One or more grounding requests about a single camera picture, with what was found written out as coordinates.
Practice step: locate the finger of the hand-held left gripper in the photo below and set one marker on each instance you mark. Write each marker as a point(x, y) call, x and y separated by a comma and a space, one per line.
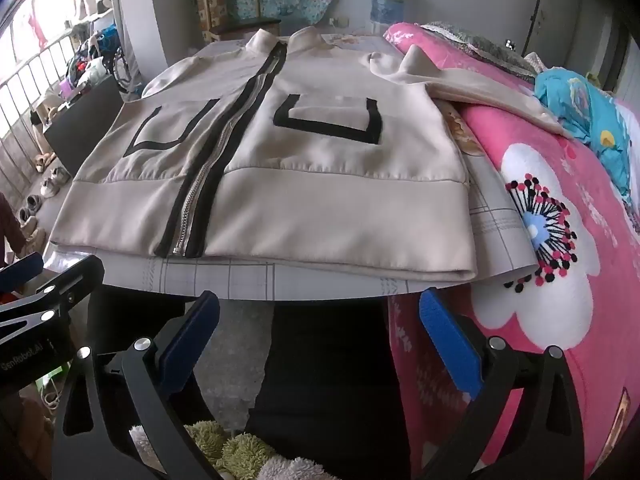
point(22, 267)
point(60, 292)

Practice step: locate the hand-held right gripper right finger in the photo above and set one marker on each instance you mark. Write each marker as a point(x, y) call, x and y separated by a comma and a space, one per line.
point(450, 340)

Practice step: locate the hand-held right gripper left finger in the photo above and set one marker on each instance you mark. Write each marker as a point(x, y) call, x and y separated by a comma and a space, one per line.
point(192, 335)

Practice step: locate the beige zip jacket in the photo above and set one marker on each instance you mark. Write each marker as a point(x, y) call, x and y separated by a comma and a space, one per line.
point(325, 185)

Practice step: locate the pile of clothes and bags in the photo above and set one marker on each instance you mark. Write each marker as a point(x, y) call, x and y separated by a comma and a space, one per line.
point(92, 60)

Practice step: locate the brown fluffy garment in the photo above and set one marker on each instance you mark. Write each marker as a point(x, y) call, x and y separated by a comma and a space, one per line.
point(10, 230)

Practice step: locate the grey floral bed sheet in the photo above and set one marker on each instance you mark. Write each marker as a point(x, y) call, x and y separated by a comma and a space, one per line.
point(225, 275)

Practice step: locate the pink floral blanket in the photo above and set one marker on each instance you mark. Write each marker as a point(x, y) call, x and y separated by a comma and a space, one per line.
point(525, 360)

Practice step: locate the row of shoes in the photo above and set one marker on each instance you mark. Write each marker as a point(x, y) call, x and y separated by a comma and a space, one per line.
point(50, 182)

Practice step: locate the green plush cloth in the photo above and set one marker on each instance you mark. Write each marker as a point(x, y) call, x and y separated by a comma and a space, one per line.
point(225, 450)

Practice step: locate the metal window railing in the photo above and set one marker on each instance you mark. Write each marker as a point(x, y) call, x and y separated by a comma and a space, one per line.
point(15, 145)

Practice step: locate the person's black pants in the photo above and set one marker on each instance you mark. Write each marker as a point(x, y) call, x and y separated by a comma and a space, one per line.
point(320, 370)

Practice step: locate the black box table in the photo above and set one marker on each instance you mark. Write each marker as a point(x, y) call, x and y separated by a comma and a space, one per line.
point(80, 120)

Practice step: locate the white plush cloth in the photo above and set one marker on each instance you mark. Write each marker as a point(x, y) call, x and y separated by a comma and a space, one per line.
point(290, 470)

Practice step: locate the pink container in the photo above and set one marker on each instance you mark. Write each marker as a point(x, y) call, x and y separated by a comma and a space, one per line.
point(67, 87)

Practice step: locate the black wheel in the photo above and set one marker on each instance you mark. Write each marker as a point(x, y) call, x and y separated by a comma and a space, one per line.
point(125, 70)

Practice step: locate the cyan printed cloth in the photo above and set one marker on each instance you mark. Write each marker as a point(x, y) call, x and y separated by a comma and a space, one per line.
point(590, 105)

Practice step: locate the beige patterned cloth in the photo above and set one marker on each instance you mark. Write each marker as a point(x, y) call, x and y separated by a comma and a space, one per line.
point(537, 62)

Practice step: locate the grey patterned pillow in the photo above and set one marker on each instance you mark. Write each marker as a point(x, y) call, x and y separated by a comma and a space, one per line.
point(480, 47)

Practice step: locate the patterned wooden cabinet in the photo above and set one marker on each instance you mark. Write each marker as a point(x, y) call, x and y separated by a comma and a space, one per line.
point(205, 10)

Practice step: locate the wooden chair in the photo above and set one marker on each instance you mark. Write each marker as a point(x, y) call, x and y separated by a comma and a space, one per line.
point(245, 22)

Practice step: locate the white water dispenser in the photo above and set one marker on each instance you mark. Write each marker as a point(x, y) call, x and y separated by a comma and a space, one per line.
point(380, 27)

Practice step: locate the blue water jug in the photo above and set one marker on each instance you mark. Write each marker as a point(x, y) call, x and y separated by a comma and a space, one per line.
point(390, 0)

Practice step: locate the small black wall device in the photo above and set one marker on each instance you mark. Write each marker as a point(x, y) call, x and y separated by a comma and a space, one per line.
point(510, 45)

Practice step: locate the wall socket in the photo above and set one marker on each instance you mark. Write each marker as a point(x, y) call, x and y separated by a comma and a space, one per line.
point(341, 22)

